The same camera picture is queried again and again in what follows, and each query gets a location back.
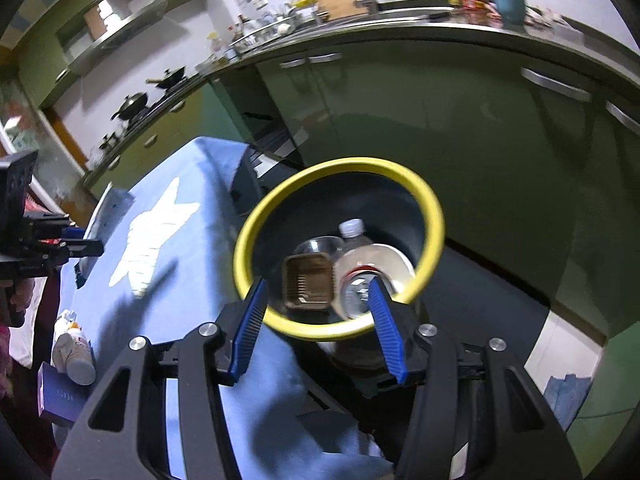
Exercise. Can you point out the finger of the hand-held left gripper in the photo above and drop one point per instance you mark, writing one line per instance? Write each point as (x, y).
(85, 250)

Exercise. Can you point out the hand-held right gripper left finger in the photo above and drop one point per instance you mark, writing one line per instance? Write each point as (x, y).
(247, 325)

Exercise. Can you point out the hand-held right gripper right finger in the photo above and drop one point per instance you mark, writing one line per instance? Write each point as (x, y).
(387, 330)

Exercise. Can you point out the red instant noodle cup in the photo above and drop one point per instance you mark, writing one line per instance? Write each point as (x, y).
(372, 257)

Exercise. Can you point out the clear plastic cup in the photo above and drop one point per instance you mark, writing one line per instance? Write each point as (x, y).
(315, 247)

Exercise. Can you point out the small white plastic bottle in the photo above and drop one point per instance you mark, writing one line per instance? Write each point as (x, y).
(75, 355)

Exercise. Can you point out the clear plastic bottle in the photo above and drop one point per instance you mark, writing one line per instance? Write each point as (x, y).
(352, 230)

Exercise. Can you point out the yellow-rimmed dark bin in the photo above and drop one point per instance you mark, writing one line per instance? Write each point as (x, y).
(380, 200)

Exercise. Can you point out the purple cardboard box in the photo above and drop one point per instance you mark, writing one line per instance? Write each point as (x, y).
(57, 395)

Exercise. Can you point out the person's left hand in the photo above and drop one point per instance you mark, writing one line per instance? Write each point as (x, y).
(17, 300)

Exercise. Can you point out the blue printed tablecloth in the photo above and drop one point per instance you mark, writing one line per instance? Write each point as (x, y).
(190, 260)

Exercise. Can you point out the small steel pot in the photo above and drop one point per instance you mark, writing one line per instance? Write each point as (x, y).
(107, 141)

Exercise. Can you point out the light green base cabinet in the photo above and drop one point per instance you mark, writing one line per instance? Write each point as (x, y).
(150, 140)

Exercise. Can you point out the black wok with lid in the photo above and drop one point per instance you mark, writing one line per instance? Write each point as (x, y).
(132, 105)

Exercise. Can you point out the green upper cabinets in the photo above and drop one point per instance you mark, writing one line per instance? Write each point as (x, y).
(45, 35)

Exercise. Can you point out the blue floor rag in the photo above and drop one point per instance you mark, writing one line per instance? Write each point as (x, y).
(567, 395)

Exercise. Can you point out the steel range hood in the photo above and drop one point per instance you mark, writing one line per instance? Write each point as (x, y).
(115, 30)

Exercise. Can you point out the dark green base cabinet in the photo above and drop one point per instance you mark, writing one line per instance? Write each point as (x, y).
(450, 135)

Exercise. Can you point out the black built-in appliance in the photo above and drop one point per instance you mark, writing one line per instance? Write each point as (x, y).
(260, 105)

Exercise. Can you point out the dish rack with dishes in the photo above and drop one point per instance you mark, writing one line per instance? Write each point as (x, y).
(265, 30)

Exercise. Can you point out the yellow basket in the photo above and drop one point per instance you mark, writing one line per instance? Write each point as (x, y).
(306, 1)

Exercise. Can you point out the teal mug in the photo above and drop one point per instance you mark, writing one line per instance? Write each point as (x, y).
(507, 5)

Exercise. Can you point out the crumpled rag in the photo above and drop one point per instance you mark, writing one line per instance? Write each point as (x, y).
(545, 16)

